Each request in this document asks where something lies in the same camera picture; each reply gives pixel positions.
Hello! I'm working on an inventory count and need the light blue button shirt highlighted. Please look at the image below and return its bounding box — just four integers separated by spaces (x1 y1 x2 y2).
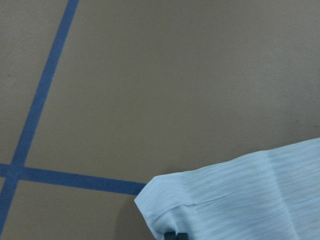
134 138 320 240

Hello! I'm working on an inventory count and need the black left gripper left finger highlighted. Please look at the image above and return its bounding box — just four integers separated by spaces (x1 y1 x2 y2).
164 231 177 240

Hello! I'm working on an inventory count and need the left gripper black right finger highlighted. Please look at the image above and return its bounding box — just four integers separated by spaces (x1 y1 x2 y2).
176 232 188 240

